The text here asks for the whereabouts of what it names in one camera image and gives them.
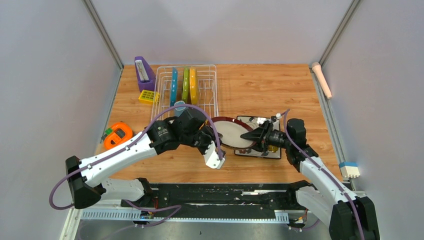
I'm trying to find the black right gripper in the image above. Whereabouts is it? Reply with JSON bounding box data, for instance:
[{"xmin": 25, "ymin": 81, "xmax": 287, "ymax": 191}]
[{"xmin": 239, "ymin": 121, "xmax": 291, "ymax": 153}]

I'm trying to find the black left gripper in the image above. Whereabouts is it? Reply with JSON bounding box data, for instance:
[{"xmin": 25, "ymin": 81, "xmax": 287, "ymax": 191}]
[{"xmin": 181, "ymin": 124, "xmax": 223, "ymax": 156}]

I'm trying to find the square floral plate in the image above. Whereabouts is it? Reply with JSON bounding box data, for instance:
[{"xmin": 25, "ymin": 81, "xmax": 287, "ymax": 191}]
[{"xmin": 234, "ymin": 115, "xmax": 282, "ymax": 160}]

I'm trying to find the round red rimmed plate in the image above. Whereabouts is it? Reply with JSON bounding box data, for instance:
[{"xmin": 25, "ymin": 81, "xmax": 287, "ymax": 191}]
[{"xmin": 211, "ymin": 116, "xmax": 256, "ymax": 150}]

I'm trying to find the yellow polka dot plate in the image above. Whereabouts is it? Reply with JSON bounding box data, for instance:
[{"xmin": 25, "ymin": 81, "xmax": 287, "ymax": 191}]
[{"xmin": 189, "ymin": 67, "xmax": 200, "ymax": 105}]

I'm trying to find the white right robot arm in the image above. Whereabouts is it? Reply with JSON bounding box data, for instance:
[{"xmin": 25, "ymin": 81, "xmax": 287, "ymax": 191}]
[{"xmin": 240, "ymin": 118, "xmax": 380, "ymax": 240}]

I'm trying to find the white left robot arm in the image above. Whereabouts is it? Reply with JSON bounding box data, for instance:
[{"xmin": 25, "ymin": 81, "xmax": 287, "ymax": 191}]
[{"xmin": 65, "ymin": 106, "xmax": 225, "ymax": 209}]

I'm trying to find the teal floral mug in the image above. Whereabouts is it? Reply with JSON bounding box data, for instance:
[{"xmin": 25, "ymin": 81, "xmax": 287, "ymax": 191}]
[{"xmin": 173, "ymin": 100, "xmax": 186, "ymax": 117}]

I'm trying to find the green polka dot plate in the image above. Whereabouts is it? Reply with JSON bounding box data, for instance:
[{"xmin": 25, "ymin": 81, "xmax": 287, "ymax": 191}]
[{"xmin": 181, "ymin": 67, "xmax": 190, "ymax": 104}]

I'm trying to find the blue polka dot plate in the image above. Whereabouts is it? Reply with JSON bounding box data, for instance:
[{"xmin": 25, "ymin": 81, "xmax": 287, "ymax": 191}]
[{"xmin": 169, "ymin": 67, "xmax": 178, "ymax": 107}]

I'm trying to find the yellow green toy block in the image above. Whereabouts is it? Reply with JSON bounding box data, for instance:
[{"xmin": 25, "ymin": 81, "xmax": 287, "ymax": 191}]
[{"xmin": 138, "ymin": 89, "xmax": 161, "ymax": 105}]

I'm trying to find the purple metronome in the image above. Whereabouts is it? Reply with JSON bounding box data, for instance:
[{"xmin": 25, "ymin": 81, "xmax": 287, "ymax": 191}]
[{"xmin": 134, "ymin": 56, "xmax": 156, "ymax": 92}]

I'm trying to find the white blue toy block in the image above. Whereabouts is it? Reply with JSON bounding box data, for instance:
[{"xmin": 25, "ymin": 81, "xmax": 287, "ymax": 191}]
[{"xmin": 338, "ymin": 161, "xmax": 361, "ymax": 178}]

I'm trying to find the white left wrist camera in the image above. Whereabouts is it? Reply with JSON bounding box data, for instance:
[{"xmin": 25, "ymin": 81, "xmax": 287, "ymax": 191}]
[{"xmin": 203, "ymin": 143, "xmax": 226, "ymax": 170}]

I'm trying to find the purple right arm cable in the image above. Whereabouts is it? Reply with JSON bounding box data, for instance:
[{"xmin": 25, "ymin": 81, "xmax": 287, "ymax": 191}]
[{"xmin": 281, "ymin": 109, "xmax": 366, "ymax": 240}]

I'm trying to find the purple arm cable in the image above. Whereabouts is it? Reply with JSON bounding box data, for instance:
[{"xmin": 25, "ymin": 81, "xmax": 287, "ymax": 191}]
[
  {"xmin": 48, "ymin": 103, "xmax": 224, "ymax": 228},
  {"xmin": 281, "ymin": 109, "xmax": 366, "ymax": 240}
]

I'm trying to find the white wire dish rack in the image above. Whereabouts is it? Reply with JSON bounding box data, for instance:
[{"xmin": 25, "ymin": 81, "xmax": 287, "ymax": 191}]
[{"xmin": 151, "ymin": 64, "xmax": 219, "ymax": 119}]

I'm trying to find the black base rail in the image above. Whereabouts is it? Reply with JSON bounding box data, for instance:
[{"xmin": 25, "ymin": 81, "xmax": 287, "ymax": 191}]
[{"xmin": 71, "ymin": 182, "xmax": 372, "ymax": 224}]

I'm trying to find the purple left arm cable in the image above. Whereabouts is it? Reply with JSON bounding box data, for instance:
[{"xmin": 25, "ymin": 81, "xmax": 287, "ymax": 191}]
[{"xmin": 48, "ymin": 103, "xmax": 224, "ymax": 228}]

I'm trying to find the beige cylinder handle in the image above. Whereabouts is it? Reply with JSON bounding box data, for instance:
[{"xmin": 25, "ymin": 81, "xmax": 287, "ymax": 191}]
[{"xmin": 311, "ymin": 62, "xmax": 333, "ymax": 99}]

